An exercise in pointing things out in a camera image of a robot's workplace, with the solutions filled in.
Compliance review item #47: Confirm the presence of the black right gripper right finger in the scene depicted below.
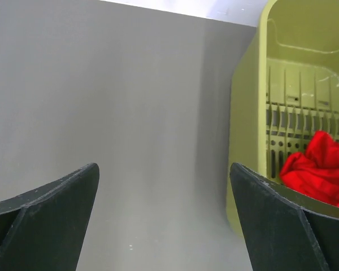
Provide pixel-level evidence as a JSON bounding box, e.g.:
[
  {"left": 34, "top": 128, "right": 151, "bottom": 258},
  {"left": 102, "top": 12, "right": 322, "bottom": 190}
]
[{"left": 229, "top": 163, "right": 339, "bottom": 270}]

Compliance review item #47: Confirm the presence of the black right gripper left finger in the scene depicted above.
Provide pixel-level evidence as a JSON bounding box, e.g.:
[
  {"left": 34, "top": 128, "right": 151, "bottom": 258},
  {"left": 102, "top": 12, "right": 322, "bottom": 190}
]
[{"left": 0, "top": 163, "right": 99, "bottom": 270}]

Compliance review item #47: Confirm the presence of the red t shirt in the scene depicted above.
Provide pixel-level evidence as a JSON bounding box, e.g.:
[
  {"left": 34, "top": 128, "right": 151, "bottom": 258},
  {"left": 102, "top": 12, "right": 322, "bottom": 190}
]
[{"left": 280, "top": 131, "right": 339, "bottom": 208}]

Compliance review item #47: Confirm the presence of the green plastic laundry basket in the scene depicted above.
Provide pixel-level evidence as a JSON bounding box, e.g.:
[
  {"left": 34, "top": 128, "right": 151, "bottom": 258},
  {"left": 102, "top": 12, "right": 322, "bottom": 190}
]
[{"left": 225, "top": 0, "right": 339, "bottom": 239}]

